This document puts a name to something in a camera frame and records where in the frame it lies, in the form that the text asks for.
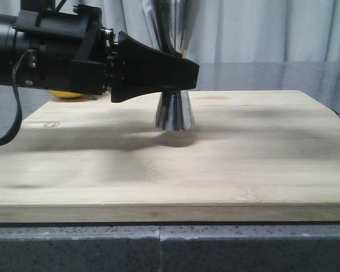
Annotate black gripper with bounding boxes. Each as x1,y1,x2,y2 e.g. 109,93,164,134
12,4,199,103

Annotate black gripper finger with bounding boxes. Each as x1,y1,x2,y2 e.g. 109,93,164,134
157,1,182,57

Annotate steel double jigger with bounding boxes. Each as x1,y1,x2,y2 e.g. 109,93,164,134
142,1,200,131

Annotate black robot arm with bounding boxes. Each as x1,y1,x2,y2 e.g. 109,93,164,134
0,1,199,103

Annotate grey curtain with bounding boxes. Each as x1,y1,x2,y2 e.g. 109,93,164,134
0,0,340,65

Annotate yellow lemon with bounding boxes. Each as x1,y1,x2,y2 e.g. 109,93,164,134
47,90,83,99

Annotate bamboo cutting board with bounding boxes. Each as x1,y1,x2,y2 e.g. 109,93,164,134
0,91,340,223

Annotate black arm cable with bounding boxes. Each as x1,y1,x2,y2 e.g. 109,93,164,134
0,49,37,147

